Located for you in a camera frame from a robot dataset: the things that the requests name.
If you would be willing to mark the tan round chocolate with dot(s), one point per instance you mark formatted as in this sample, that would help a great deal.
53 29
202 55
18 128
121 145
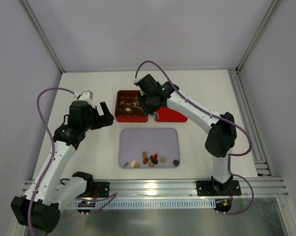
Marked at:
163 160

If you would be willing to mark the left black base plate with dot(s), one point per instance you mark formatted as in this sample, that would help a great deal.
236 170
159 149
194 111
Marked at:
100 189

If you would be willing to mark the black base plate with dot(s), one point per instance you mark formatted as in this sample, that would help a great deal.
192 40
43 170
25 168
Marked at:
207 188
100 189

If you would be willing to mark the red chocolate box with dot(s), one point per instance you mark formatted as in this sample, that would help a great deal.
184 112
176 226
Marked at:
134 116

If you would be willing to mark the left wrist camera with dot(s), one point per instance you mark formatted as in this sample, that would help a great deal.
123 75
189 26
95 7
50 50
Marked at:
84 96

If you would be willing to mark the slotted cable duct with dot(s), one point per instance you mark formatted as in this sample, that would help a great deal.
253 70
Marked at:
144 204

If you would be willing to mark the brown leaf chocolate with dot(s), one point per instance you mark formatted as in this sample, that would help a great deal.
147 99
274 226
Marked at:
145 160

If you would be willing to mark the aluminium frame post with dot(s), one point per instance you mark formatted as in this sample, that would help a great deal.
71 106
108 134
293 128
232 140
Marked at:
262 26
41 33

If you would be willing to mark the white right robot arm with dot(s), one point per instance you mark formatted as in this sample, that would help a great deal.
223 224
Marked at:
221 134

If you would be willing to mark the lilac plastic tray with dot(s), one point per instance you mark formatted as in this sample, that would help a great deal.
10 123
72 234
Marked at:
161 141

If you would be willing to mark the white swirl oval chocolate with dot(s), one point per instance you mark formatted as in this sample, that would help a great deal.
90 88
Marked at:
132 163

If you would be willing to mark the red box lid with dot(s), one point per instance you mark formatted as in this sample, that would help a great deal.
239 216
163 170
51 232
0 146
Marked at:
166 114

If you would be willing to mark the aluminium frame left post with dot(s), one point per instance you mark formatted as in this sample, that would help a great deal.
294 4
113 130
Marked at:
41 33

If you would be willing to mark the aluminium frame right post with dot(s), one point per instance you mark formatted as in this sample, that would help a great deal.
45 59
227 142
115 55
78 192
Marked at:
262 26

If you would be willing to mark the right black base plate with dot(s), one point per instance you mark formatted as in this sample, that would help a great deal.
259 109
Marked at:
207 188

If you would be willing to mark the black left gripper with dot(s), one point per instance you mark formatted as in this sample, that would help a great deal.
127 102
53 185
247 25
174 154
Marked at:
97 118

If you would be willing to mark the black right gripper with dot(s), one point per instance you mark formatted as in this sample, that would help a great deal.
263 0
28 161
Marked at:
146 103

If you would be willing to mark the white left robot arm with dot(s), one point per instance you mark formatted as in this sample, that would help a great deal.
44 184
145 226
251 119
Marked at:
41 205

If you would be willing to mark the dark round chocolate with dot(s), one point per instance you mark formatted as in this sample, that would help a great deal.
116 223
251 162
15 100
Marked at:
176 162

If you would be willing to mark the aluminium mounting rail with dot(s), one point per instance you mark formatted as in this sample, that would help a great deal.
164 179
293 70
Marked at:
262 187

